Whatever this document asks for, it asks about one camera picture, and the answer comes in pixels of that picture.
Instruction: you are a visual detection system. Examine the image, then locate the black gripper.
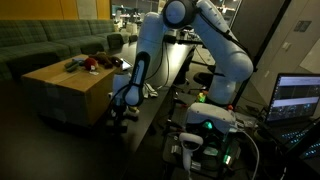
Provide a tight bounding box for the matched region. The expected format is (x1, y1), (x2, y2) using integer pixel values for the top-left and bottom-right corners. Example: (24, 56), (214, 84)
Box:
(111, 98), (129, 127)

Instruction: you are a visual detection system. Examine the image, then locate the red ball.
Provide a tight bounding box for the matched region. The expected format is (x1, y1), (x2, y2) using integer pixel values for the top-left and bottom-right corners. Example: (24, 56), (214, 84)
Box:
(83, 57), (100, 72)

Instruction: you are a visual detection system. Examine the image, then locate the blue cloth item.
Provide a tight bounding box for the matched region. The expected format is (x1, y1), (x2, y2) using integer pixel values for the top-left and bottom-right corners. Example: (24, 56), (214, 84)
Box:
(72, 56), (87, 65)

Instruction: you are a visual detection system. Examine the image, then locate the large cardboard box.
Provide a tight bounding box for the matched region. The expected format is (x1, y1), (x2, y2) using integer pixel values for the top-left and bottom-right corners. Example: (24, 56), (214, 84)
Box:
(21, 54), (125, 129)

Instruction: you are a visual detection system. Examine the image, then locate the black electronics box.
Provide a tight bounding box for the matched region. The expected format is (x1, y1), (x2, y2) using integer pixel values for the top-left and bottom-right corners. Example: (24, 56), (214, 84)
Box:
(199, 121), (242, 169)

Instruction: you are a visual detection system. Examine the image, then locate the white VR controller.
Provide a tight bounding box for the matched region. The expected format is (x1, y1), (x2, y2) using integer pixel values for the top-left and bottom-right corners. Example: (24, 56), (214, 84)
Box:
(178, 132), (205, 172)

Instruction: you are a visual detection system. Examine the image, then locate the white VR headset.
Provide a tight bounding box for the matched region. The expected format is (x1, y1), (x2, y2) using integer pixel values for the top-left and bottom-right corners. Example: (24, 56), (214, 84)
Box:
(184, 102), (239, 135)

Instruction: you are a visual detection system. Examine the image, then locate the green plaid sofa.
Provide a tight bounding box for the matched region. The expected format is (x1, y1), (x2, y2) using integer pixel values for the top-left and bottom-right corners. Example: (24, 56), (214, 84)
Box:
(0, 18), (126, 81)

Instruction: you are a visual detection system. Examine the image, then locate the black slanted pole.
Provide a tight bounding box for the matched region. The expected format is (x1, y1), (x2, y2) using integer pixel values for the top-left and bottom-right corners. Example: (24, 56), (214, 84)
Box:
(231, 0), (294, 108)

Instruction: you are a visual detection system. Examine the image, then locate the operator laptop with lit screen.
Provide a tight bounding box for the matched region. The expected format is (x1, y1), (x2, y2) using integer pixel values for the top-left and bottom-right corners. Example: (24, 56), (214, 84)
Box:
(265, 72), (320, 161)

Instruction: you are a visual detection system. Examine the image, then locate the black stereo camera bar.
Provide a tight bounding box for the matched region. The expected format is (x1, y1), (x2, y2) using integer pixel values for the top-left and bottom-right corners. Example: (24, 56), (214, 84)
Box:
(164, 34), (208, 46)

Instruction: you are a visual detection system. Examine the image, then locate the white thick cable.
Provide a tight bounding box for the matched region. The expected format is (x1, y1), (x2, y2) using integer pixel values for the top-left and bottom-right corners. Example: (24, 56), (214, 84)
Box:
(238, 130), (261, 180)

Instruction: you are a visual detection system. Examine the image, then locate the white wall sheet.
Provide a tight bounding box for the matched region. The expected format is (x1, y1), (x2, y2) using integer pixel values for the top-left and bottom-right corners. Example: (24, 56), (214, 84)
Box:
(299, 47), (320, 75)

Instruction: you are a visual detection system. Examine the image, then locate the grey wall sign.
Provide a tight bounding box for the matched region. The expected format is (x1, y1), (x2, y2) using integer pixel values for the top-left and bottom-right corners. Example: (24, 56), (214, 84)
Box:
(293, 19), (313, 33)

